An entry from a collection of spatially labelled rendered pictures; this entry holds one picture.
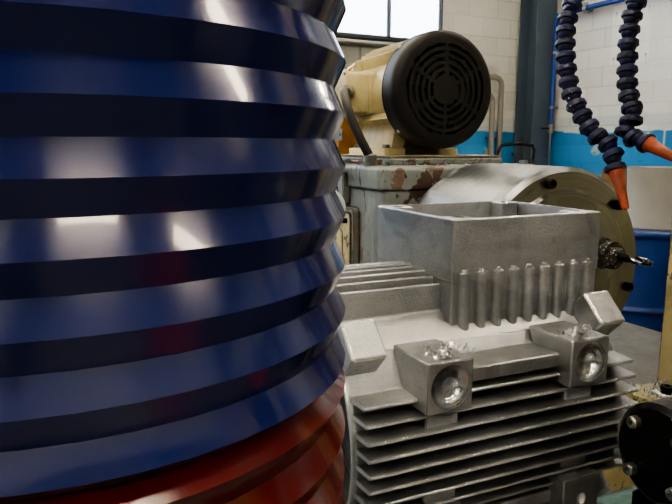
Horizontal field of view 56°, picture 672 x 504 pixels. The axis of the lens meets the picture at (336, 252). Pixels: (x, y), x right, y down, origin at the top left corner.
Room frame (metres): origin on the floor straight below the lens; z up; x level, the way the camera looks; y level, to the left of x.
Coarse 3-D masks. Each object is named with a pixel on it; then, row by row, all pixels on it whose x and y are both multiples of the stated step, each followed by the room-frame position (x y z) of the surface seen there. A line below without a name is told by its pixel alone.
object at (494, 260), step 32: (384, 224) 0.46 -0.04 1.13; (416, 224) 0.42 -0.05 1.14; (448, 224) 0.38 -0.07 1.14; (480, 224) 0.39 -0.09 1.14; (512, 224) 0.40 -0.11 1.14; (544, 224) 0.41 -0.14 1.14; (576, 224) 0.42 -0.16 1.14; (384, 256) 0.46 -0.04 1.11; (416, 256) 0.42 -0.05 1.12; (448, 256) 0.38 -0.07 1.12; (480, 256) 0.39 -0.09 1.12; (512, 256) 0.40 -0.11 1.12; (544, 256) 0.41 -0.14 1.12; (576, 256) 0.42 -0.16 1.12; (448, 288) 0.38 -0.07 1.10; (480, 288) 0.39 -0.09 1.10; (512, 288) 0.40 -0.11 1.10; (544, 288) 0.41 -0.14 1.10; (576, 288) 0.42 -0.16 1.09; (448, 320) 0.38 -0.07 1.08; (480, 320) 0.39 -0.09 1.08; (512, 320) 0.40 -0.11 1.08
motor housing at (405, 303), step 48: (384, 288) 0.38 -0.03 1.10; (432, 288) 0.39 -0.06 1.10; (384, 336) 0.36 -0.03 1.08; (432, 336) 0.37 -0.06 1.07; (480, 336) 0.38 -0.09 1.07; (528, 336) 0.39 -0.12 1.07; (384, 384) 0.34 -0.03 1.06; (480, 384) 0.35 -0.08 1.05; (528, 384) 0.37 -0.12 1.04; (624, 384) 0.39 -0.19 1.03; (384, 432) 0.32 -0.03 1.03; (432, 432) 0.33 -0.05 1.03; (480, 432) 0.34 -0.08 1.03; (528, 432) 0.36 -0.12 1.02; (576, 432) 0.36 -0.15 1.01; (384, 480) 0.32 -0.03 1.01; (432, 480) 0.32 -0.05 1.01; (480, 480) 0.34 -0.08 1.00; (528, 480) 0.36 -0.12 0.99
